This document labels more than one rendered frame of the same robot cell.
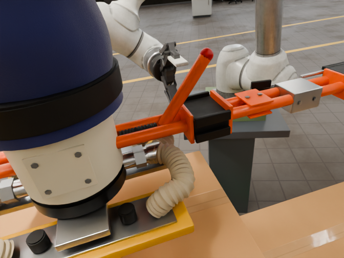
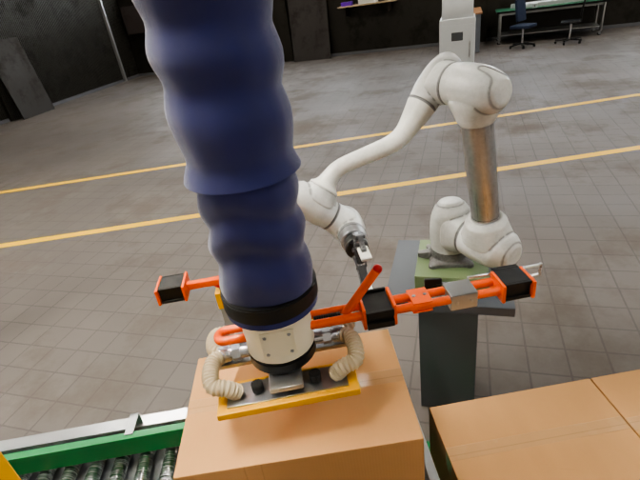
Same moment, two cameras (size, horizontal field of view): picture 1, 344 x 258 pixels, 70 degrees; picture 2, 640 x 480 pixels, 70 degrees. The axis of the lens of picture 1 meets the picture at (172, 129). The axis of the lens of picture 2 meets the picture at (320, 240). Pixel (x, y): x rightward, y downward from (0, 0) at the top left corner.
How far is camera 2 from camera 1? 70 cm
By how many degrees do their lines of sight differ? 10
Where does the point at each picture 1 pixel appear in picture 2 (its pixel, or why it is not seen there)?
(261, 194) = (498, 389)
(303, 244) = (505, 444)
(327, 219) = (543, 421)
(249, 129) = not seen: hidden behind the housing
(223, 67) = (437, 226)
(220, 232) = (389, 403)
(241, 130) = not seen: hidden behind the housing
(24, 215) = (228, 372)
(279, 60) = (495, 229)
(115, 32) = (313, 210)
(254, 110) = (416, 308)
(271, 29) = (483, 198)
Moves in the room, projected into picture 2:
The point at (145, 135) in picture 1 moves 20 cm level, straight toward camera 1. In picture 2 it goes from (330, 322) to (333, 385)
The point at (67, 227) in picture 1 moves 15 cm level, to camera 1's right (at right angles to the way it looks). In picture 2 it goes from (276, 379) to (338, 379)
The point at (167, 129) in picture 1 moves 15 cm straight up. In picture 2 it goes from (347, 318) to (340, 267)
